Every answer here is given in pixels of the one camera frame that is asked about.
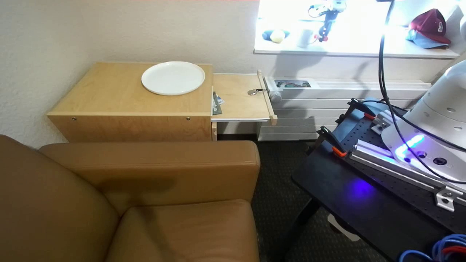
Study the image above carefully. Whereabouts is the wooden cabinet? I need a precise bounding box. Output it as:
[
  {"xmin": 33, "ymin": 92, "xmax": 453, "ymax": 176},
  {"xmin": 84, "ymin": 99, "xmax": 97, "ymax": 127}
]
[{"xmin": 46, "ymin": 60, "xmax": 215, "ymax": 144}]

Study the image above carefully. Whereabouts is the grey wall heater unit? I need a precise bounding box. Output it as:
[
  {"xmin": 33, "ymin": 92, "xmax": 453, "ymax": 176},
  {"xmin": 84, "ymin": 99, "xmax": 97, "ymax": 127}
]
[{"xmin": 263, "ymin": 76, "xmax": 434, "ymax": 143}]

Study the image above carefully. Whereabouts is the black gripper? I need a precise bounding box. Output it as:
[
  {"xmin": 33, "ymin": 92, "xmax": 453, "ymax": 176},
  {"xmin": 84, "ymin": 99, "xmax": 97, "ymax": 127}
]
[{"xmin": 317, "ymin": 5, "xmax": 348, "ymax": 43}]

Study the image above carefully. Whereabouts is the white plate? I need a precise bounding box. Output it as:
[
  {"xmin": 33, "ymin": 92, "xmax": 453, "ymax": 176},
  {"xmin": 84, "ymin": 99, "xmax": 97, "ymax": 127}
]
[{"xmin": 139, "ymin": 60, "xmax": 206, "ymax": 98}]

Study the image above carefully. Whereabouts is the black table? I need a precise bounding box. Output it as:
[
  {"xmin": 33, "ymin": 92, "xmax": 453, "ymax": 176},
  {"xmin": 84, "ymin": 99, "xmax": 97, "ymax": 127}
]
[{"xmin": 289, "ymin": 108, "xmax": 466, "ymax": 262}]

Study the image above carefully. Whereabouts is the white window sill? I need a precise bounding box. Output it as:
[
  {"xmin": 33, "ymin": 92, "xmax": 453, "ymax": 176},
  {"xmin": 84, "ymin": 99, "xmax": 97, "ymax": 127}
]
[{"xmin": 252, "ymin": 44, "xmax": 460, "ymax": 60}]

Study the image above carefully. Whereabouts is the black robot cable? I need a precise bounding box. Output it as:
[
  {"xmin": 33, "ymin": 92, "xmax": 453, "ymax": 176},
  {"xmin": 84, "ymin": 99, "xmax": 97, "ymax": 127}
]
[{"xmin": 375, "ymin": 0, "xmax": 466, "ymax": 187}]

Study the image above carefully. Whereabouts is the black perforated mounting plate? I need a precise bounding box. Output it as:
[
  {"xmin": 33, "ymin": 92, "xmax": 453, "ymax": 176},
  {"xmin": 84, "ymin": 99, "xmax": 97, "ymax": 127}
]
[{"xmin": 333, "ymin": 108, "xmax": 390, "ymax": 153}]

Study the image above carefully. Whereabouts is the blue cap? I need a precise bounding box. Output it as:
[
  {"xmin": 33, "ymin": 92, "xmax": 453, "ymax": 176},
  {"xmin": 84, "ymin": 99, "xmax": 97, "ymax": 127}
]
[{"xmin": 405, "ymin": 28, "xmax": 451, "ymax": 51}]

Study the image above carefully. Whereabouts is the blue cable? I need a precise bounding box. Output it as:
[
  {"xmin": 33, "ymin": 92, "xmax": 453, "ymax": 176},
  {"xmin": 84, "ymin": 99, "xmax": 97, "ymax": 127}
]
[{"xmin": 397, "ymin": 233, "xmax": 466, "ymax": 262}]

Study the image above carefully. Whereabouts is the brown leather armchair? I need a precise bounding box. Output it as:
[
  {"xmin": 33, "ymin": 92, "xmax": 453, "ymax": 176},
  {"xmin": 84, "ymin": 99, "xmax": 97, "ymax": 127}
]
[{"xmin": 0, "ymin": 134, "xmax": 262, "ymax": 262}]

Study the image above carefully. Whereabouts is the red cap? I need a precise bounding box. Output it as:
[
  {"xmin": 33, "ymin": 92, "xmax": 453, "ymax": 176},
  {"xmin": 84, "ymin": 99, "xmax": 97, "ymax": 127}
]
[{"xmin": 409, "ymin": 8, "xmax": 453, "ymax": 47}]

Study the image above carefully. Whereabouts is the orange black clamp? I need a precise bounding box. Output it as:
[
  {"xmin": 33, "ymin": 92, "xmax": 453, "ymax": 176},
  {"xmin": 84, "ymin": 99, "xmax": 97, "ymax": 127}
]
[
  {"xmin": 346, "ymin": 98, "xmax": 378, "ymax": 124},
  {"xmin": 317, "ymin": 126, "xmax": 349, "ymax": 160}
]

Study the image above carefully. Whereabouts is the aluminium rail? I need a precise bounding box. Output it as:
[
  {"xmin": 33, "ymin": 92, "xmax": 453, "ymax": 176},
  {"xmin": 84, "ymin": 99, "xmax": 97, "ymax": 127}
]
[{"xmin": 348, "ymin": 137, "xmax": 466, "ymax": 214}]

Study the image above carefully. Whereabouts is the metal drawer slide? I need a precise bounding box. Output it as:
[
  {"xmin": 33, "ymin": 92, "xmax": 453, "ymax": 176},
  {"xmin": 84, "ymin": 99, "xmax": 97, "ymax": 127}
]
[{"xmin": 211, "ymin": 91, "xmax": 224, "ymax": 117}]

